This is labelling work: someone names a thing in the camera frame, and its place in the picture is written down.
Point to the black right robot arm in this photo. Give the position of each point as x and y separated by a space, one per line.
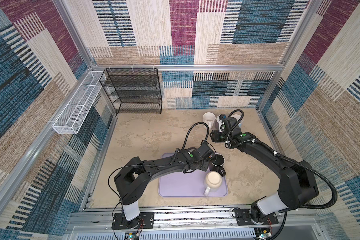
297 184

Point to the cream upside-down mug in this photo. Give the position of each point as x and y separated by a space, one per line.
213 182

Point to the white faceted ceramic mug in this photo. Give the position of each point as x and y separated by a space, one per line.
210 119

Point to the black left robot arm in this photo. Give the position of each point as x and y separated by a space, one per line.
132 179

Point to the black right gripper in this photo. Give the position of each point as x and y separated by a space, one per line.
215 135

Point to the white wire wall basket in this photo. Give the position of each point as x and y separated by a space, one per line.
75 112

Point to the black ceramic mug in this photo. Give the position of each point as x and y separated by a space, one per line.
217 165

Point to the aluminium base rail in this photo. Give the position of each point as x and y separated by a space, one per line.
193 223

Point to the lavender ceramic mug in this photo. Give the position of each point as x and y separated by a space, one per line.
219 122

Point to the light blue ceramic mug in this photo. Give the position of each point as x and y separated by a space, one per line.
239 119

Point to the black mesh wire shelf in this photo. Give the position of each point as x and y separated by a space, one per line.
133 91

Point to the lavender silicone mat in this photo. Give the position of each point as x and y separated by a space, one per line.
179 185

